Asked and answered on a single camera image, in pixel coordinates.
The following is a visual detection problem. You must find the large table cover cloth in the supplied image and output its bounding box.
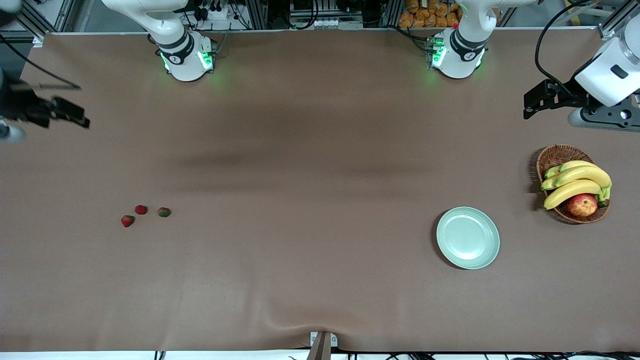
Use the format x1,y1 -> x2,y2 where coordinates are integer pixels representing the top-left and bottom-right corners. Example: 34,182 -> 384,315
0,27 -> 640,353

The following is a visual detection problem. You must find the brown wicker basket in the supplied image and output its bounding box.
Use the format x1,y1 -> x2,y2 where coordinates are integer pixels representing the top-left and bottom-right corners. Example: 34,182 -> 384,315
536,144 -> 611,224

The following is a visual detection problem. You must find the small greenish yellow banana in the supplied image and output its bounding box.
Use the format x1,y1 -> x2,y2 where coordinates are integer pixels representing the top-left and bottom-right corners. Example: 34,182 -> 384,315
544,160 -> 598,180

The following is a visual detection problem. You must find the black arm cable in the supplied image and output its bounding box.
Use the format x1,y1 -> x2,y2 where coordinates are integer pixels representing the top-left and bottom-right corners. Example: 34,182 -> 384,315
534,0 -> 595,98
0,34 -> 82,91

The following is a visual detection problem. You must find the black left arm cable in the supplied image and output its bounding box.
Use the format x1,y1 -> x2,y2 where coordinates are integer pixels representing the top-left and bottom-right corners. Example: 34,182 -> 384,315
534,0 -> 595,98

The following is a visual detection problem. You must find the pale green round plate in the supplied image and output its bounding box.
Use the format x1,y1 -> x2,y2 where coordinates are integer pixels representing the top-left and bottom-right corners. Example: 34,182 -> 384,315
436,206 -> 500,270

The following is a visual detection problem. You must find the aluminium frame post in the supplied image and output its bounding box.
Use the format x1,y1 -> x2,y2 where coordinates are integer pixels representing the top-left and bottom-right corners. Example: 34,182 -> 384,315
597,7 -> 640,41
0,0 -> 76,48

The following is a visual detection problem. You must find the large yellow banana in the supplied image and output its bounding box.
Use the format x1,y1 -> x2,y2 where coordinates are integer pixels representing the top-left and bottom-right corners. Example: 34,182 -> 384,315
541,166 -> 613,192

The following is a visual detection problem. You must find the metal table clamp bracket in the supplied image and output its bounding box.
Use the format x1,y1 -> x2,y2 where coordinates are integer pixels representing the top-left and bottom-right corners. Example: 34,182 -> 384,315
310,331 -> 339,360

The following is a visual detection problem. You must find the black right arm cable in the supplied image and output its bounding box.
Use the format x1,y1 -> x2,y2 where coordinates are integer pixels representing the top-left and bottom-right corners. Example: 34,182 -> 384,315
0,34 -> 82,91

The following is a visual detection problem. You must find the white power strip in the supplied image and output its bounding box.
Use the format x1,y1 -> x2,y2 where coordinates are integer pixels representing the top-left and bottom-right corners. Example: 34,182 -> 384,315
197,4 -> 241,23

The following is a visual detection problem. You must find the red yellow apple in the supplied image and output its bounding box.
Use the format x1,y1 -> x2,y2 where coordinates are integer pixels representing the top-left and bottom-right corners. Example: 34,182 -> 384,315
566,194 -> 599,218

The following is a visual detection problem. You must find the orange packaged bread pile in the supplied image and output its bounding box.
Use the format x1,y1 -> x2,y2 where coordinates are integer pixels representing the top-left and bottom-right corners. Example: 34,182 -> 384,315
398,0 -> 461,29

